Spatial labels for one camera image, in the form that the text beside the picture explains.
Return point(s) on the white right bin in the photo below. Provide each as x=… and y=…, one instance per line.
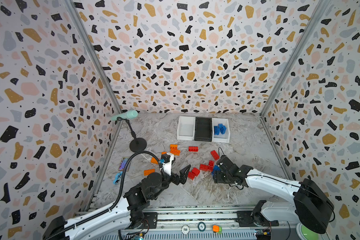
x=221, y=138

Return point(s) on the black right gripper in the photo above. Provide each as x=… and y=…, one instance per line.
x=221, y=170

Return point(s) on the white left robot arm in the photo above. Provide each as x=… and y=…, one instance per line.
x=126, y=212

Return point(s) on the white bin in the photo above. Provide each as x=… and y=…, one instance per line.
x=186, y=128
x=221, y=138

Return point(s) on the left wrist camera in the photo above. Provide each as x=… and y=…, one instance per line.
x=166, y=163

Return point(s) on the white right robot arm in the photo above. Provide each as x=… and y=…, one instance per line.
x=303, y=203

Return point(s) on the orange small cube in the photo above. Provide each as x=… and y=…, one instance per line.
x=217, y=229

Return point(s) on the aluminium rail base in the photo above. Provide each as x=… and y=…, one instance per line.
x=196, y=223

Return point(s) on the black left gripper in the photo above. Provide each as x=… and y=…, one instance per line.
x=183, y=177

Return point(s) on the white left bin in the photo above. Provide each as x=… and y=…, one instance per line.
x=186, y=128

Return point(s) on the black middle bin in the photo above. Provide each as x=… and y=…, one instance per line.
x=203, y=129

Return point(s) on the blue toy car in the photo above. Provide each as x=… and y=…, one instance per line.
x=117, y=178

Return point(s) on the purple patterned card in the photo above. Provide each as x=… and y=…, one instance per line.
x=123, y=164

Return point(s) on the green round button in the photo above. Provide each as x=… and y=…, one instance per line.
x=306, y=234

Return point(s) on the orange lego brick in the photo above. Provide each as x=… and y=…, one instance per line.
x=154, y=161
x=175, y=152
x=173, y=147
x=148, y=172

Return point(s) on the red lego brick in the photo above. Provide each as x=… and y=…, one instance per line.
x=196, y=171
x=211, y=166
x=191, y=175
x=204, y=167
x=215, y=155
x=193, y=149

